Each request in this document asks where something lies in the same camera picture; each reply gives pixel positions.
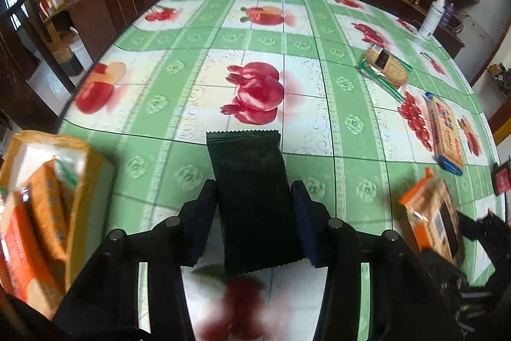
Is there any yellow-taped cardboard box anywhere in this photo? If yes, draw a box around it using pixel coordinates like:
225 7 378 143
0 130 117 321

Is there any green fruit-print tablecloth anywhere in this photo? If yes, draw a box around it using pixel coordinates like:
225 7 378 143
58 0 500 341

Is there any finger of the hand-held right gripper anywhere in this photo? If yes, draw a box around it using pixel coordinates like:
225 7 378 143
456 210 511 270

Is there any oval cracker packet green edge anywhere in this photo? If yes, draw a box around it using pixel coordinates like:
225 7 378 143
358 44 415 101

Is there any blue-edged cracker packet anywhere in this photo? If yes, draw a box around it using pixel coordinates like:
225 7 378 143
422 92 466 177

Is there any dark red object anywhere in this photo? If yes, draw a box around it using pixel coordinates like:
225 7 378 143
492 160 511 197

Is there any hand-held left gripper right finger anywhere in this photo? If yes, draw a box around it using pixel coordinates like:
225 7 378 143
290 180 464 341

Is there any purple spray can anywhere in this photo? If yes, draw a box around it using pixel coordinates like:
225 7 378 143
442 1 456 28

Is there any white bucket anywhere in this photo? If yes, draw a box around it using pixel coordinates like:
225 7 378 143
60 27 95 77

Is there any orange cracker packet dark label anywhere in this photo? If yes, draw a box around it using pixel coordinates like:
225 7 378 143
398 166 466 267

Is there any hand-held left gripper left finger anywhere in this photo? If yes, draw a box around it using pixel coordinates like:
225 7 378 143
52 180 218 341

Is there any orange-red snack packet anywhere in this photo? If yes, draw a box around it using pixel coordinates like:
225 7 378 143
0 192 65 320

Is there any dark wooden cabinet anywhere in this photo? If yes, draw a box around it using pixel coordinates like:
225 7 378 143
40 0 466 60

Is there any white spray bottle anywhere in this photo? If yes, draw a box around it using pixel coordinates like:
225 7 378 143
418 0 448 41

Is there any dark green snack packet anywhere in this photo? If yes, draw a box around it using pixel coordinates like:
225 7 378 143
205 129 307 278

